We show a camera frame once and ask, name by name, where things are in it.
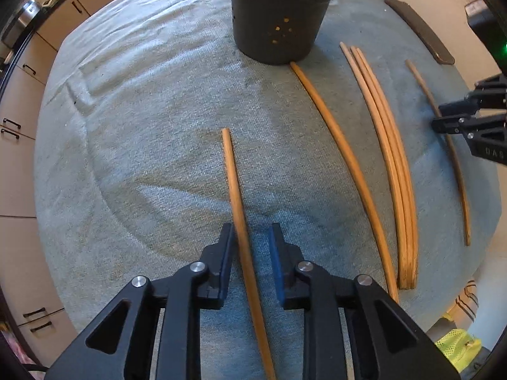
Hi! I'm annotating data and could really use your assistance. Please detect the beige kitchen base cabinets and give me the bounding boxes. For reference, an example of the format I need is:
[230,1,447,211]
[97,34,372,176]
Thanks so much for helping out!
[1,0,113,366]

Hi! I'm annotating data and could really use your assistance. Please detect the yellow cloth bag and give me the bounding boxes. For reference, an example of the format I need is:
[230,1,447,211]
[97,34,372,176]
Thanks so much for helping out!
[435,328,482,372]

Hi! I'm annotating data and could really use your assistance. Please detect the black perforated utensil holder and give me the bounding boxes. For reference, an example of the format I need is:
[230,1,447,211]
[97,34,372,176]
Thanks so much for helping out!
[231,0,331,65]

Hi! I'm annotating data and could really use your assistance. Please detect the dark thin wooden chopstick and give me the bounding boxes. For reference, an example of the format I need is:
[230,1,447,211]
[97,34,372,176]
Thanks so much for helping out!
[405,59,472,246]

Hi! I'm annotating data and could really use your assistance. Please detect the grey-green towel table cover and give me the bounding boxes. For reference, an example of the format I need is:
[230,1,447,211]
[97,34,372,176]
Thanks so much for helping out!
[34,0,502,379]

